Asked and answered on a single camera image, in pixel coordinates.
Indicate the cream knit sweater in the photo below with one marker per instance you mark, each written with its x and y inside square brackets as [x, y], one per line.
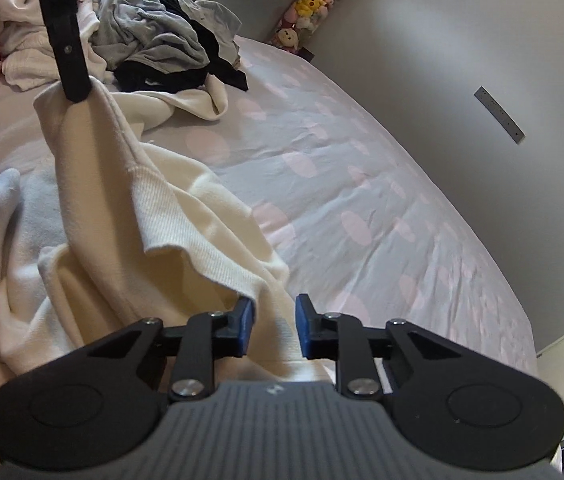
[186, 220]

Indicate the white ribbed knit garment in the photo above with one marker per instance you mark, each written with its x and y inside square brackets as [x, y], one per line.
[16, 55]

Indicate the small black box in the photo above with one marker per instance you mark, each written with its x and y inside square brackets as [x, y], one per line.
[306, 52]

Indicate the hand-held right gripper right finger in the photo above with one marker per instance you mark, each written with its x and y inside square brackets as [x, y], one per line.
[304, 327]

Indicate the grey garment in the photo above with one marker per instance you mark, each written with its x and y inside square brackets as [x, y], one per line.
[161, 35]

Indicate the grey wall strip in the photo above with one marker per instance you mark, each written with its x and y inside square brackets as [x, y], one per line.
[499, 115]

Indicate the pale white garment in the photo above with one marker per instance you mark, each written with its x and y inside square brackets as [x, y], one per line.
[16, 220]

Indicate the hanging column of plush toys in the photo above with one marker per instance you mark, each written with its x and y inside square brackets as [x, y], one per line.
[312, 5]

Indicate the black garment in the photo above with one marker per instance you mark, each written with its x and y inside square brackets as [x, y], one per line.
[161, 79]

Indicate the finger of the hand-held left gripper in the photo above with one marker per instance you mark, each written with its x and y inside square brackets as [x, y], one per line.
[74, 75]

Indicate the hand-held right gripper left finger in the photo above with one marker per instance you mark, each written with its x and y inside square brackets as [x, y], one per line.
[244, 327]

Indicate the pink polka dot bed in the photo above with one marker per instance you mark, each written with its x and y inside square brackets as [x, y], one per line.
[362, 185]

